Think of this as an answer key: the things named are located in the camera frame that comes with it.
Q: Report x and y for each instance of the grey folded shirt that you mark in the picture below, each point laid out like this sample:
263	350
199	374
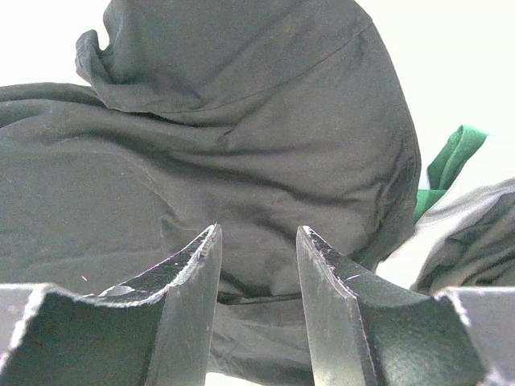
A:
480	254

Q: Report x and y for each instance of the green folded shirt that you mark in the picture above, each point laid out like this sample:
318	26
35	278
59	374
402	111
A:
446	166

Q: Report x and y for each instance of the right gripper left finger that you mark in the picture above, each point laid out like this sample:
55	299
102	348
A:
184	287

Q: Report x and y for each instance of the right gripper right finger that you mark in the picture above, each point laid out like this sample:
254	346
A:
364	330

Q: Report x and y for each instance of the black t shirt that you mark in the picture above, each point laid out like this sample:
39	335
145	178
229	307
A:
259	116

